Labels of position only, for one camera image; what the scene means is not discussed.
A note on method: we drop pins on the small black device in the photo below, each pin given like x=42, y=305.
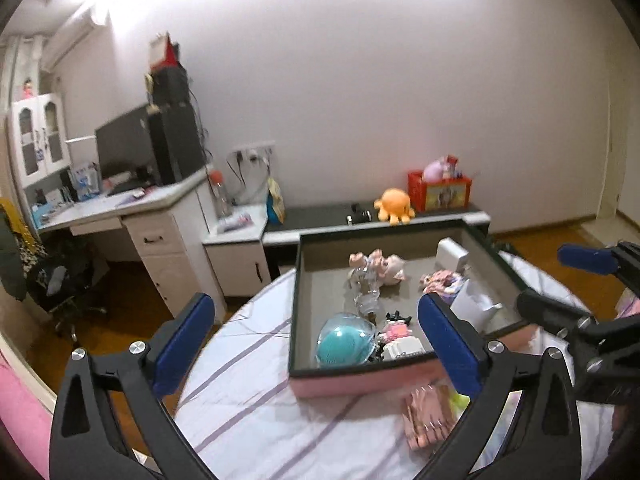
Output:
x=358, y=215

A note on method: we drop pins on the white desk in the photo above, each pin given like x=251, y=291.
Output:
x=170, y=250

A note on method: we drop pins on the pink box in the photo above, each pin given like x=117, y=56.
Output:
x=350, y=380

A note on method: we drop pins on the pink plush toy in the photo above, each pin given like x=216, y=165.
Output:
x=435, y=169

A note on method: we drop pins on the small cream desk fan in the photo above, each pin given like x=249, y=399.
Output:
x=149, y=81

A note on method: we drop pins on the black computer tower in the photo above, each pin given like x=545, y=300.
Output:
x=175, y=142

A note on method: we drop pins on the red storage crate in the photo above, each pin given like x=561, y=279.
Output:
x=440, y=192

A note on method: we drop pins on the pink magazine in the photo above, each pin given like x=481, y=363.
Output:
x=234, y=222

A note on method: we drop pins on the clear bottle with red cap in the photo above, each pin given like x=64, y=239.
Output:
x=220, y=195

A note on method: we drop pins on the pink white block figure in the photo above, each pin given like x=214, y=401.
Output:
x=402, y=345

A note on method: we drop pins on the teal round clear case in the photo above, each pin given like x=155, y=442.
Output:
x=340, y=342

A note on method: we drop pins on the pink bed sheet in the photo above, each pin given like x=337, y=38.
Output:
x=22, y=420

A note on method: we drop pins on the beige curtain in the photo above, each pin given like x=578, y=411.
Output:
x=20, y=60

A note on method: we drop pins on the pink pig doll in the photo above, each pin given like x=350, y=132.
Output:
x=385, y=265

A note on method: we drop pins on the black office chair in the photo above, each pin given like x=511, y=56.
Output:
x=65, y=280

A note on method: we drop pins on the white wall socket strip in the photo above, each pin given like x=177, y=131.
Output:
x=252, y=149

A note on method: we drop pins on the white charger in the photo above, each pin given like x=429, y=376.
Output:
x=450, y=255

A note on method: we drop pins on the pink clip pack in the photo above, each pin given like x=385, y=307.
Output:
x=427, y=417

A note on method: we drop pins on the white door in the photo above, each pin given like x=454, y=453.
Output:
x=615, y=135

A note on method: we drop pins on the blue white product box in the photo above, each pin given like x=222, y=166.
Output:
x=85, y=182

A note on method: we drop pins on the black monitor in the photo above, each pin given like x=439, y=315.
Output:
x=122, y=142

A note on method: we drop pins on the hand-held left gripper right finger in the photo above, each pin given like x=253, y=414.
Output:
x=450, y=347

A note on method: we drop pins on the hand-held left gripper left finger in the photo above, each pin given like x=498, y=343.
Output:
x=182, y=346

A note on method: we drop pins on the pink doll figurine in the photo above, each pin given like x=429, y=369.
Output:
x=29, y=87

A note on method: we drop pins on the white glass-door cabinet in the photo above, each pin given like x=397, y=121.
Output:
x=37, y=140

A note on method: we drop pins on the pink floral scrunchie toy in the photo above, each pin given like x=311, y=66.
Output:
x=440, y=281

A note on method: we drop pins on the yellow black jacket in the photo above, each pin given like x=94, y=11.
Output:
x=20, y=245

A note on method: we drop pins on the yellow blue snack bag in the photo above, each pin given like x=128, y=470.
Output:
x=276, y=202

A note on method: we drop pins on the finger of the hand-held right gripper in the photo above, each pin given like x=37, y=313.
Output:
x=547, y=309
x=585, y=258

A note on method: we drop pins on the clear plastic toy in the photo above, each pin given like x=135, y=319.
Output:
x=365, y=295

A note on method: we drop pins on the black white low cabinet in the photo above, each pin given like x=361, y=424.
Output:
x=315, y=215

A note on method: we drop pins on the white air conditioner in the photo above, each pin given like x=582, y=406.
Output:
x=65, y=42

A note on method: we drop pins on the red packet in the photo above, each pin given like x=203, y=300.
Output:
x=453, y=165

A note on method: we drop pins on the orange octopus plush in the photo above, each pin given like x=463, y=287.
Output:
x=394, y=205

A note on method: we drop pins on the black keyboard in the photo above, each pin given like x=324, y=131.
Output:
x=125, y=187

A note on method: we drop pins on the black speaker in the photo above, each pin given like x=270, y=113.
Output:
x=170, y=87

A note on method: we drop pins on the white side cabinet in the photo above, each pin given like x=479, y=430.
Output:
x=235, y=260

